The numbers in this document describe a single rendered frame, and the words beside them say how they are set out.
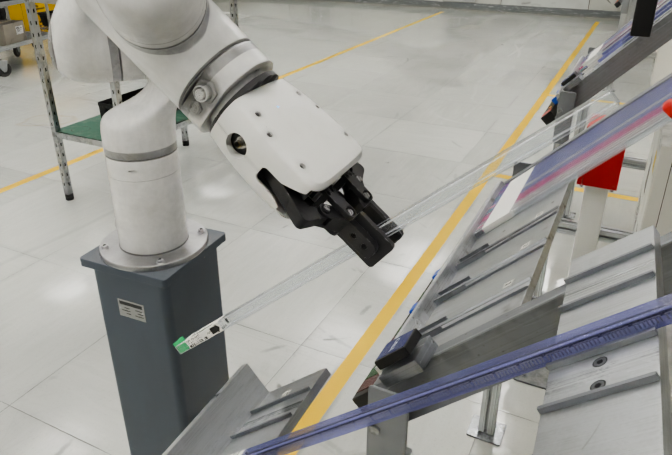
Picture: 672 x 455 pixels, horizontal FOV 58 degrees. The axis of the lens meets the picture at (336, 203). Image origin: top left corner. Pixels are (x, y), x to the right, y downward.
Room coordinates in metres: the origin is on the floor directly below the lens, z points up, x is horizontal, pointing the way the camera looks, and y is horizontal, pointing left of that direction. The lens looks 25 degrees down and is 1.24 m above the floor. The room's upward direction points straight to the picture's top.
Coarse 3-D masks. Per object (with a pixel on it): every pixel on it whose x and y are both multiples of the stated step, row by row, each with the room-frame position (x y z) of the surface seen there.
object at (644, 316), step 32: (608, 320) 0.30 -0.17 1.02; (640, 320) 0.29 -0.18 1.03; (512, 352) 0.33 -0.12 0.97; (544, 352) 0.31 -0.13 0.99; (576, 352) 0.30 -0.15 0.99; (448, 384) 0.33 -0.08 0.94; (480, 384) 0.32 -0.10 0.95; (352, 416) 0.37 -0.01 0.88; (384, 416) 0.35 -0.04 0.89; (256, 448) 0.41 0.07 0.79; (288, 448) 0.39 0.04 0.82
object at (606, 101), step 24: (600, 96) 0.38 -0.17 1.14; (576, 120) 0.38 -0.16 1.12; (528, 144) 0.39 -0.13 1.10; (480, 168) 0.41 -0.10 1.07; (504, 168) 0.40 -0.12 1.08; (432, 192) 0.43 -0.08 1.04; (456, 192) 0.41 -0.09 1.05; (408, 216) 0.43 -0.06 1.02; (312, 264) 0.47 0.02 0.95; (336, 264) 0.45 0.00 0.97; (288, 288) 0.48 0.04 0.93; (240, 312) 0.50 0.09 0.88
